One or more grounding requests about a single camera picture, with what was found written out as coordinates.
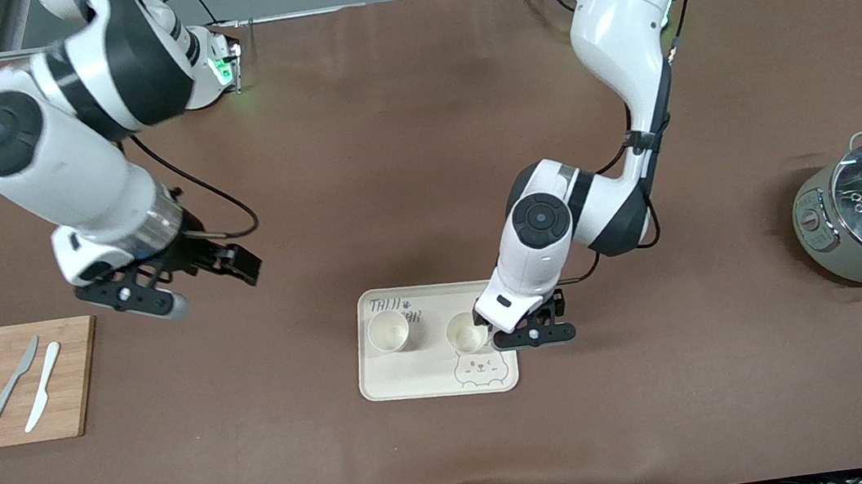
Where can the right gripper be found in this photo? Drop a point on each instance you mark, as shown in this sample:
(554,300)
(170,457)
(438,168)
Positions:
(191,250)

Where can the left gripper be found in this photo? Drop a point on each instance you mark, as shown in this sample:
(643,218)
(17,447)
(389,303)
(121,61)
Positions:
(556,302)

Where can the white IKEA cup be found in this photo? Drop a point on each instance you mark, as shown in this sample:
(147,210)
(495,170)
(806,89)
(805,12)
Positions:
(388,332)
(465,335)

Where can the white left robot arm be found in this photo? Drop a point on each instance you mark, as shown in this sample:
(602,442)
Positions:
(618,22)

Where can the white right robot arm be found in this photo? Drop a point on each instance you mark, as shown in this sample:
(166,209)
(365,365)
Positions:
(61,172)

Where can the cream bear print tray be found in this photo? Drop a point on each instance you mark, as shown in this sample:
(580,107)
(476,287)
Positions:
(423,379)

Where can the wooden cutting board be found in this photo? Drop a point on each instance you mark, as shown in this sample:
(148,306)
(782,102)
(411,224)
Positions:
(78,384)

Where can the white plastic knife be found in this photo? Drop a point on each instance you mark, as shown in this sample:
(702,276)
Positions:
(44,384)

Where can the grey plastic knife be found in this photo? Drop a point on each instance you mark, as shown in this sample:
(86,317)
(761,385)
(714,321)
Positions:
(9,388)

